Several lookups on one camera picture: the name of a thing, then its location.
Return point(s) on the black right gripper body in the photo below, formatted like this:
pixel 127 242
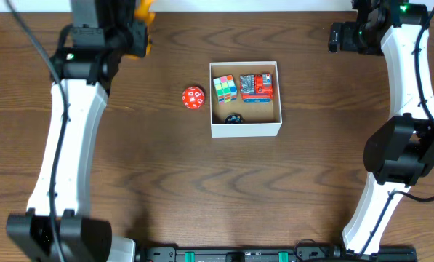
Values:
pixel 334 40

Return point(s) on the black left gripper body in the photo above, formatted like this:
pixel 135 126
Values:
pixel 137 37

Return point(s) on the yellow rubber duck toy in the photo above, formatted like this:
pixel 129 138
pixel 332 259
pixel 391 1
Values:
pixel 142 13

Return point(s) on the red polyhedral die ball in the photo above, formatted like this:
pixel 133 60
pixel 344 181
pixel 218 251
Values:
pixel 193 97

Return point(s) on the red toy fire truck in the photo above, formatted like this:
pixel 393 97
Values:
pixel 256 88

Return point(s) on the multicoloured puzzle cube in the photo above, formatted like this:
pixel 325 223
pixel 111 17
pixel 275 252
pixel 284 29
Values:
pixel 225 89

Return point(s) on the small black round cap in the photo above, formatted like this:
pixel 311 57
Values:
pixel 234 119

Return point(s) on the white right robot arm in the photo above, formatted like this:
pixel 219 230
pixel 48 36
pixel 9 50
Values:
pixel 401 151

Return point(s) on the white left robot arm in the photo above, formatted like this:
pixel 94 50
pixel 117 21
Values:
pixel 57 225

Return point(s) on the beige cardboard box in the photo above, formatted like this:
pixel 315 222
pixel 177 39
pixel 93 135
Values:
pixel 260 119

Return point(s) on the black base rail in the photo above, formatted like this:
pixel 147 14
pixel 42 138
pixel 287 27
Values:
pixel 306 250

